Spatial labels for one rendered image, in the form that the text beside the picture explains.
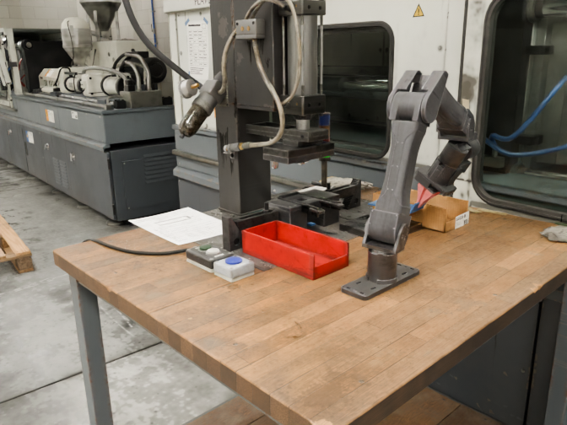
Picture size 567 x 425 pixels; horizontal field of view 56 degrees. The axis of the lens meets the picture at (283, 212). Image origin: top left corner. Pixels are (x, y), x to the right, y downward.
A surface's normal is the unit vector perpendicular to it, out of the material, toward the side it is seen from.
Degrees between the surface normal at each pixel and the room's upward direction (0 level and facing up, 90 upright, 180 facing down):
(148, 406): 0
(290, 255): 90
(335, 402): 0
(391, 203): 72
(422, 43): 90
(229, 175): 90
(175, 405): 0
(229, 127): 90
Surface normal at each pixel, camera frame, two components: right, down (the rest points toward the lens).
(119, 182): 0.64, 0.22
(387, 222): -0.62, -0.08
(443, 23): -0.77, 0.19
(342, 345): -0.02, -0.96
